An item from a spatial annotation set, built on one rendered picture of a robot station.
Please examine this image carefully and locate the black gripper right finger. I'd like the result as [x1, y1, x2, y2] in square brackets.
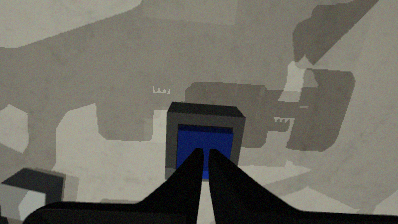
[208, 149, 398, 224]

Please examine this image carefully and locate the blue button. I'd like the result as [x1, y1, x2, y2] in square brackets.
[165, 102, 246, 182]

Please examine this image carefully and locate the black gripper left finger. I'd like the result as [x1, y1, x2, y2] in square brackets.
[23, 148, 204, 224]

